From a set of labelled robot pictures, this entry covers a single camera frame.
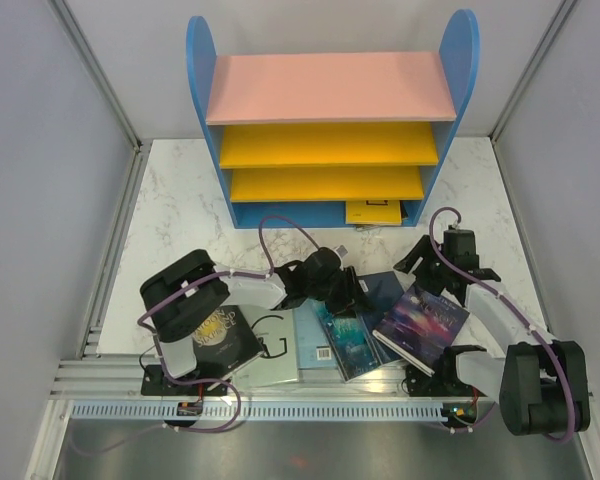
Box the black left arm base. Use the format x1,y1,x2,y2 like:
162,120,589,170
139,363,231,399

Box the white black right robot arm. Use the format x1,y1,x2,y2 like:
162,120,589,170
394,227,591,442

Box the purple Robinson Crusoe book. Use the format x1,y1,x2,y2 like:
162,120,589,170
372,284,469,375

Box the light blue slotted cable duct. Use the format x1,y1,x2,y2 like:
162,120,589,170
71,400,469,422

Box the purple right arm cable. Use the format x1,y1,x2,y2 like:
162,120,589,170
428,206,581,444

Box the pale grey Gatsby book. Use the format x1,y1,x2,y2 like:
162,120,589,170
232,306,299,390

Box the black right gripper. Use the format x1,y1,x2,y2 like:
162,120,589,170
391,238,450,301

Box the light blue thin book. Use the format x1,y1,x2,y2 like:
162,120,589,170
293,300,337,370

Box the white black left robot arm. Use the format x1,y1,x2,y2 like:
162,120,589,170
138,247,372,395

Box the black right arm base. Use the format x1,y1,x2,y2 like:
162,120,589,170
401,345,486,397

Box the yellow Little Prince book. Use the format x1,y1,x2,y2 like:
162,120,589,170
344,199,404,227

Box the blue pink yellow shelf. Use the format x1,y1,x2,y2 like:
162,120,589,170
185,9,481,229

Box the black Moon and Sixpence book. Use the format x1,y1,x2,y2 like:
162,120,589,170
191,306,263,379

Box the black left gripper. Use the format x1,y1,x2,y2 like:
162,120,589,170
307,266,375,319

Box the dark green Alice Wonderland book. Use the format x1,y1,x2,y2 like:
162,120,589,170
354,199,410,232

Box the teal ocean cover book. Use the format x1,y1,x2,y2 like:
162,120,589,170
311,301,381,383

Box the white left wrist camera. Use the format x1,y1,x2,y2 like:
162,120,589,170
334,245,348,258

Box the dark navy blue book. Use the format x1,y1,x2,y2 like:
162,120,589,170
358,271,404,365

